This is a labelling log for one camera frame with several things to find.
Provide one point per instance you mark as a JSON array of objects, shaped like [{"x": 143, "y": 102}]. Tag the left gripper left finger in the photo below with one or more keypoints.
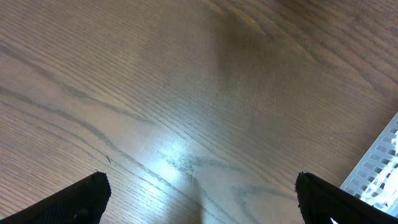
[{"x": 83, "y": 202}]

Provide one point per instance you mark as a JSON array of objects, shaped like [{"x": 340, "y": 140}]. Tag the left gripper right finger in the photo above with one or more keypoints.
[{"x": 323, "y": 203}]

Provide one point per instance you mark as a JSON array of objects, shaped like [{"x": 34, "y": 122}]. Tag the clear mesh plastic basket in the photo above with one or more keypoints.
[{"x": 384, "y": 148}]

